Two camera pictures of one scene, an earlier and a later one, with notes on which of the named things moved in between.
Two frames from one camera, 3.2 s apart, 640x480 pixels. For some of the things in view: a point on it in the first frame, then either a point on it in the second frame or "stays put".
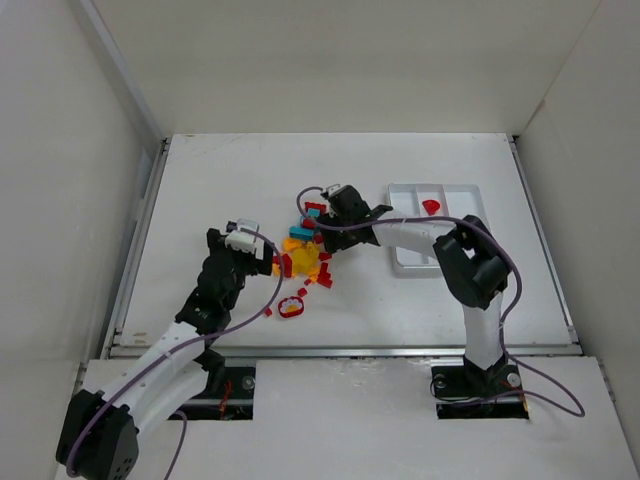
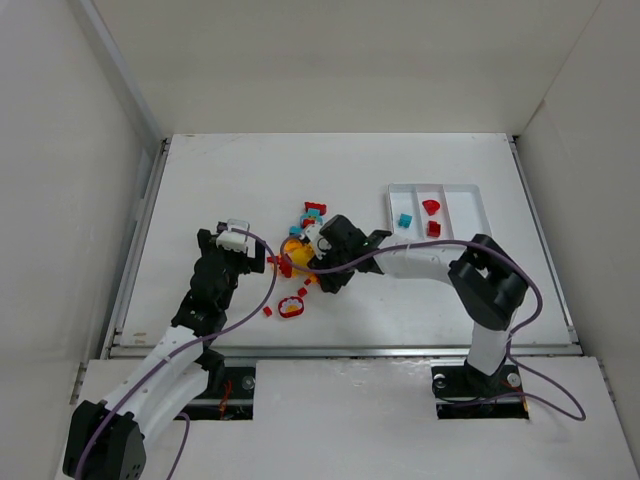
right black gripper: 333,231 -> 320,265
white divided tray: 450,201 stays put
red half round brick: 431,206 stays put
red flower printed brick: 291,307 stays put
